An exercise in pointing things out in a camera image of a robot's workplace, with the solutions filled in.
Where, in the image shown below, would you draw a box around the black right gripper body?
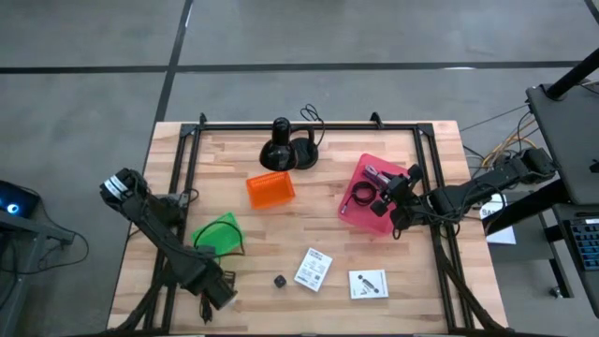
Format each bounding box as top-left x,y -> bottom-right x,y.
371,164 -> 424,218

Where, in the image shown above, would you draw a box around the dark grey side desk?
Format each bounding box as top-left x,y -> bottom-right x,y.
481,82 -> 599,319

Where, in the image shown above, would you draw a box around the white card reader box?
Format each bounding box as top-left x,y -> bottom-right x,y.
348,269 -> 390,300
293,247 -> 334,293

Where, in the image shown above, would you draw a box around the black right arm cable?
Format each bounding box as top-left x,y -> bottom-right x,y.
390,200 -> 469,241

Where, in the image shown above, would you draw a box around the black aluminium table frame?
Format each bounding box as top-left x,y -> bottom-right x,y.
111,111 -> 504,336

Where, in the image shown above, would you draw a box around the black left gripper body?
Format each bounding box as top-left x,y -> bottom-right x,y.
198,269 -> 239,312

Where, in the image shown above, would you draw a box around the green plastic basket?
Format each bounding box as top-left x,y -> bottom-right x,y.
190,211 -> 247,263

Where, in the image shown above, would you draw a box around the black backlit keyboard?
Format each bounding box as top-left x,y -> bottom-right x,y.
568,217 -> 599,271

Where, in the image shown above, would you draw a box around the yellow floor cables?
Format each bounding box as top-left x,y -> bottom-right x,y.
481,116 -> 539,169

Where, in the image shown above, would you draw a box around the black lamp power cord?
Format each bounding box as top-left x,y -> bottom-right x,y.
299,103 -> 327,147

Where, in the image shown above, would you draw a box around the orange plastic basket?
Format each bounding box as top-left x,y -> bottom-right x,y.
245,170 -> 297,211

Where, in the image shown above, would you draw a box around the black gooseneck desk lamp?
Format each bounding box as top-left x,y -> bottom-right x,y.
259,116 -> 320,172

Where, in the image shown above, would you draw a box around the white cable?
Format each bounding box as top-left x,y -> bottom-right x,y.
364,165 -> 389,186

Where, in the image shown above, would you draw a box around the pink plastic bin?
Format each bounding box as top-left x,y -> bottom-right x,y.
337,153 -> 413,237

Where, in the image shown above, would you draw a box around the black pole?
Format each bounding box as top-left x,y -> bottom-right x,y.
545,46 -> 599,101

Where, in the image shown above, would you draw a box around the black device with blue light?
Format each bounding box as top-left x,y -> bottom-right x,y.
0,180 -> 41,219

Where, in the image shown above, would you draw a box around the white printed paper sheet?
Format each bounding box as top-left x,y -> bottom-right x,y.
479,194 -> 518,246

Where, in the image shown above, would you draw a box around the black cable with red tie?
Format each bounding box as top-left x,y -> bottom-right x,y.
198,292 -> 214,325

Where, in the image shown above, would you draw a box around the grey metal stand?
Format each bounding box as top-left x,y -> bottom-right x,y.
0,212 -> 90,337

